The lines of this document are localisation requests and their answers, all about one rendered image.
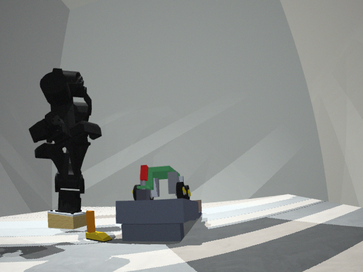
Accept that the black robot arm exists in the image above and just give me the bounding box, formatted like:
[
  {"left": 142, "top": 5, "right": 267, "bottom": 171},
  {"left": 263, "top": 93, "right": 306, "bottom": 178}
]
[{"left": 29, "top": 68, "right": 92, "bottom": 213}]

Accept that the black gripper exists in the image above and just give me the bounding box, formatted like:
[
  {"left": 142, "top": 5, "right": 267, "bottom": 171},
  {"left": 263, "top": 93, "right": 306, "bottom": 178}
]
[{"left": 35, "top": 109, "right": 102, "bottom": 181}]

